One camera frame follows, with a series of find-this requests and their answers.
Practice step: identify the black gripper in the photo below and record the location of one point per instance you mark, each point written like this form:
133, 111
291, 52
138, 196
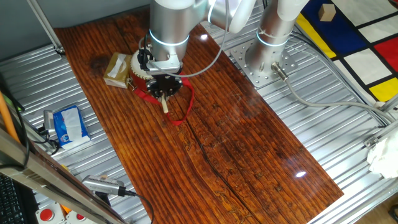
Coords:
164, 82

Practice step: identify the white wooden drumstick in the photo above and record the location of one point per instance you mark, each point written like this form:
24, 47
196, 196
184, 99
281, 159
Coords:
164, 105

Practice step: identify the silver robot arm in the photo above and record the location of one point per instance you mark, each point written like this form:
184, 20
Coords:
168, 25

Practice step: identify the red drum with white head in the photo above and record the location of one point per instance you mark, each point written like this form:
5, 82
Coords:
140, 82

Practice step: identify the gold tissue pack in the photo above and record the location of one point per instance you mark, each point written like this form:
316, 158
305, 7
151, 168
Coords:
110, 77

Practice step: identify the glossy brown wooden board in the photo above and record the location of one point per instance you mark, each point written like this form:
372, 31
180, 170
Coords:
233, 140

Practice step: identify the blue tissue pack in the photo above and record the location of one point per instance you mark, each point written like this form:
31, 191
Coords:
59, 124

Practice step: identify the grey box with red button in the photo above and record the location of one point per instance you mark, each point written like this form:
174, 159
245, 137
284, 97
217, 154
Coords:
46, 214
80, 216

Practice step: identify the orange pole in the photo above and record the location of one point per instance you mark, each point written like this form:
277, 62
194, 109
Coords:
7, 118

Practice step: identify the wooden cube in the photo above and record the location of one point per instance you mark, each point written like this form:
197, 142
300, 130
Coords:
326, 13

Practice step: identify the black keyboard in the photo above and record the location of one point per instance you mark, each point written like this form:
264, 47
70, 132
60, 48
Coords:
9, 202

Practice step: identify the colour block patterned mat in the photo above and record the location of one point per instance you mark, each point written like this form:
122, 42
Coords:
367, 65

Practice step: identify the white crumpled cloth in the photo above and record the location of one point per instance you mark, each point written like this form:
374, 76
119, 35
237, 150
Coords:
384, 158

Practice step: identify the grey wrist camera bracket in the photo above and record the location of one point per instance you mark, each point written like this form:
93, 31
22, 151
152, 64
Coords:
164, 67

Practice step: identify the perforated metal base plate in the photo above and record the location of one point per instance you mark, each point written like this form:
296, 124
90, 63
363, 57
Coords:
242, 59

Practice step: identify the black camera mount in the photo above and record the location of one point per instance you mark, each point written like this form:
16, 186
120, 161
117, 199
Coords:
51, 143

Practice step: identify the aluminium frame post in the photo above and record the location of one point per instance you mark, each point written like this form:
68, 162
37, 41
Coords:
46, 28

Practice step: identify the metal frame beam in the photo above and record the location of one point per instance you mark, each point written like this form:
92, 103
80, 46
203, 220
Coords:
46, 183

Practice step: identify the small metal corner bracket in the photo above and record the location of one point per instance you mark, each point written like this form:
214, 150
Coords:
370, 142

